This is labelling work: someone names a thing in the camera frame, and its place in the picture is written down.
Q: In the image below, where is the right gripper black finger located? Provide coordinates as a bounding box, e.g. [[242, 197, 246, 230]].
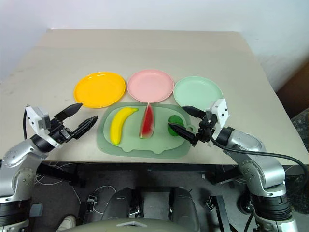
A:
[[167, 122, 198, 147], [182, 105, 207, 119]]

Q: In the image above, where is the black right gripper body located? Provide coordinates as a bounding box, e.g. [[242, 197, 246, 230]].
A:
[[192, 115, 217, 146]]

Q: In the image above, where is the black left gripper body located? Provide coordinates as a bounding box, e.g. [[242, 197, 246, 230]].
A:
[[48, 116, 80, 145]]

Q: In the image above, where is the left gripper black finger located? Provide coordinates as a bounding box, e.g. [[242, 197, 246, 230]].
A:
[[71, 115, 99, 140], [54, 102, 84, 122]]

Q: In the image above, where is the green toy fruit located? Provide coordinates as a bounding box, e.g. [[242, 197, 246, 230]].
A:
[[167, 115, 185, 137]]

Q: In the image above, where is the light green plastic plate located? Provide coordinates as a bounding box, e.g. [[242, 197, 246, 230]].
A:
[[173, 76, 224, 108]]

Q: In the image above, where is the yellow plastic plate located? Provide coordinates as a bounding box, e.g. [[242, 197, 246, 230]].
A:
[[73, 71, 126, 109]]

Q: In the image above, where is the pink plastic plate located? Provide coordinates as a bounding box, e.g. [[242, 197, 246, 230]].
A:
[[127, 69, 175, 103]]

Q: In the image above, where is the yellow toy banana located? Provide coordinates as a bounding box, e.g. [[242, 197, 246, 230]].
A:
[[110, 107, 140, 146]]

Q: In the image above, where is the red toy watermelon slice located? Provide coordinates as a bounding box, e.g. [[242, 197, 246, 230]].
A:
[[139, 102, 156, 140]]

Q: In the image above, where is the green silicone mat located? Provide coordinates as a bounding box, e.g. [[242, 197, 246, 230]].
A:
[[96, 101, 195, 159]]

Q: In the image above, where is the dark rounded shape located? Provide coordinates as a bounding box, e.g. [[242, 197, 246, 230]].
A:
[[106, 188, 146, 224], [168, 186, 201, 232]]

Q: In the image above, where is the small grey box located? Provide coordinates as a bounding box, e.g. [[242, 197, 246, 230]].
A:
[[30, 203, 43, 217]]

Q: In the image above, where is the black caster wheel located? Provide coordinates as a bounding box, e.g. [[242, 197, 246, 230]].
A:
[[237, 192, 253, 214]]

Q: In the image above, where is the white shoe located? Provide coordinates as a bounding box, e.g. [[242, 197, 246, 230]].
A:
[[56, 215, 78, 232]]

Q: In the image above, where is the dark speckled bag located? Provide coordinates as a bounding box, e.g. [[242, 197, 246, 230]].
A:
[[290, 109, 309, 168]]

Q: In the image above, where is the brown cardboard box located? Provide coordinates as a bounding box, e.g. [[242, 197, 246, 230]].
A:
[[275, 59, 309, 119]]

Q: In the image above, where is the grey-olive rounded shape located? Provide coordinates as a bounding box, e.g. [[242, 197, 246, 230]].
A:
[[71, 218, 197, 232]]

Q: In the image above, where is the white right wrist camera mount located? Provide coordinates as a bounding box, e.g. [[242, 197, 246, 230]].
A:
[[205, 98, 230, 136]]

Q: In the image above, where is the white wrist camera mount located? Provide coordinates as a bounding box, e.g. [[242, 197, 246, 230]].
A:
[[25, 105, 61, 147], [205, 98, 230, 136]]

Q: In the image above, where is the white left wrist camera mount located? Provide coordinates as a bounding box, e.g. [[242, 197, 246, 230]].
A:
[[25, 105, 61, 147]]

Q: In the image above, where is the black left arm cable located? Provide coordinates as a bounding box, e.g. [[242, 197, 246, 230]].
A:
[[22, 104, 32, 141]]

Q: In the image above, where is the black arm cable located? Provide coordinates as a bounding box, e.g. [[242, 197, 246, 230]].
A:
[[208, 130, 307, 181], [22, 104, 32, 141]]

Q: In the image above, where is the black table frame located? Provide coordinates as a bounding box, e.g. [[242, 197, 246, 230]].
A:
[[36, 162, 246, 188]]

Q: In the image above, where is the white floor cable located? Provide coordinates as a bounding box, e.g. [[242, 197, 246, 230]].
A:
[[35, 161, 121, 215]]

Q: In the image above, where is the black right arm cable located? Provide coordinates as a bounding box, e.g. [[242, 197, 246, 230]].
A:
[[208, 130, 307, 181]]

